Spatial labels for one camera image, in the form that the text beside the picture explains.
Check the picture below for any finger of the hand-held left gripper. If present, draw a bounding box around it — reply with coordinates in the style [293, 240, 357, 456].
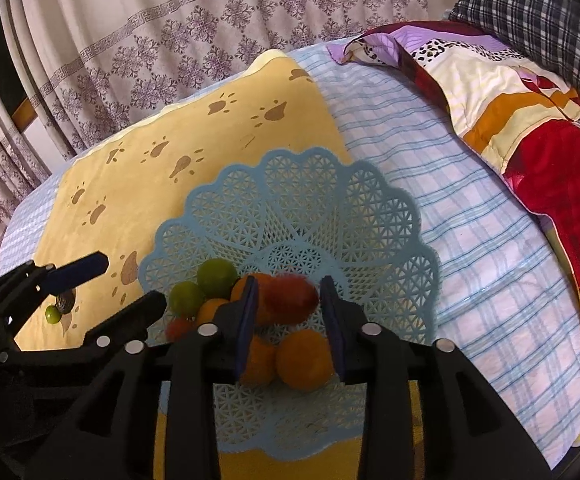
[14, 291, 168, 361]
[0, 252, 109, 326]

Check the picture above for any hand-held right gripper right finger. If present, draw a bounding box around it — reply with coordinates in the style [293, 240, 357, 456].
[319, 275, 553, 480]

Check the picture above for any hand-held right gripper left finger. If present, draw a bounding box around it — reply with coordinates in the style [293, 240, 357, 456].
[32, 275, 261, 480]

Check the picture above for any small orange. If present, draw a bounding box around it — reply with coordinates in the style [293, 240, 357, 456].
[231, 274, 275, 306]
[195, 298, 231, 328]
[240, 335, 278, 387]

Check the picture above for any dark passion fruit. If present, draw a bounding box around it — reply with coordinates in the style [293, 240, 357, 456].
[54, 290, 78, 316]

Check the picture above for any large orange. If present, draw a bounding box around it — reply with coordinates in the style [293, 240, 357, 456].
[276, 329, 333, 392]

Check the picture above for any red fuzzy fruit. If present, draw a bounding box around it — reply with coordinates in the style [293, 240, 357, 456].
[256, 272, 319, 326]

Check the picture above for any red tomato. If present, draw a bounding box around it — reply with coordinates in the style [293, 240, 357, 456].
[166, 317, 195, 343]

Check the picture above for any green lime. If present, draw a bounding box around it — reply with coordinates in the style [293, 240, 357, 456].
[197, 258, 239, 297]

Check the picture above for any green tomato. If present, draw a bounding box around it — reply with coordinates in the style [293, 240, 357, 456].
[169, 281, 205, 317]

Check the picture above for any blue lace plastic basket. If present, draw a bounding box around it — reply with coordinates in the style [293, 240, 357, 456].
[137, 147, 442, 463]

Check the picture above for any yellow paw-print blanket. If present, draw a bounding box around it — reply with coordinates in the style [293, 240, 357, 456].
[14, 50, 371, 480]

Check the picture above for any colourful patchwork quilt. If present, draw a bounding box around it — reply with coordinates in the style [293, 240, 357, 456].
[327, 21, 580, 361]

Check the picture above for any dark plaid pillow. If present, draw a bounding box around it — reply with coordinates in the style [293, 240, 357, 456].
[449, 0, 580, 106]

